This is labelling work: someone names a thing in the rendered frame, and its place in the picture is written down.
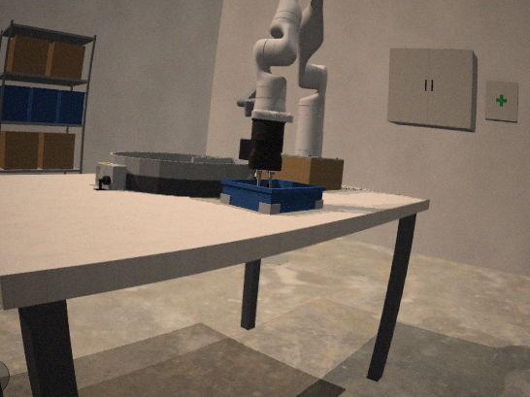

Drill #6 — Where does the blue square tray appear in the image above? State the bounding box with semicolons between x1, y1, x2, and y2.
220;179;325;215

